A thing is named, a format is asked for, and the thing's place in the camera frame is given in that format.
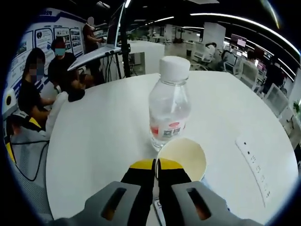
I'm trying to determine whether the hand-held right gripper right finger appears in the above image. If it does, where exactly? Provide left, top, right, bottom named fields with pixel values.
left=155, top=159, right=261, bottom=226

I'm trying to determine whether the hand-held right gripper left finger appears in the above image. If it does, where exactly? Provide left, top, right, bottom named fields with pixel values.
left=54, top=159, right=157, bottom=226

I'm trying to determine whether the patterned paper cup item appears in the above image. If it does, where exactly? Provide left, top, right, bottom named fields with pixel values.
left=156, top=137, right=207, bottom=183

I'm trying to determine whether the clear water bottle item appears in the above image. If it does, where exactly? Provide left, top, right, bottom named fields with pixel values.
left=148, top=56, right=191, bottom=153

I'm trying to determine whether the grey chair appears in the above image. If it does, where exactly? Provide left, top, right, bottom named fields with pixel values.
left=9, top=127, right=54, bottom=222

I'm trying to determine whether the white inset power strip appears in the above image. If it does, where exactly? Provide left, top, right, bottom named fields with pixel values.
left=235, top=132, right=273, bottom=208

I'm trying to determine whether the laptop on stand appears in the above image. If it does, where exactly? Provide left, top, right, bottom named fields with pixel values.
left=67, top=2, right=127, bottom=72

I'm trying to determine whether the black tripod stand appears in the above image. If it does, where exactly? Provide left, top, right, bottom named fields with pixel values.
left=117, top=0, right=133, bottom=80

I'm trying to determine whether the white office chair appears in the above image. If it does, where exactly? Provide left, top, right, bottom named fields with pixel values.
left=265, top=83, right=290, bottom=116

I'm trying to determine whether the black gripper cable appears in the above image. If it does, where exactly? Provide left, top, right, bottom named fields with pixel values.
left=11, top=138, right=50, bottom=182

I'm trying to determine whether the wall poster board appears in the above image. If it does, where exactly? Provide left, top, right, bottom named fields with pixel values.
left=4, top=8, right=87, bottom=101

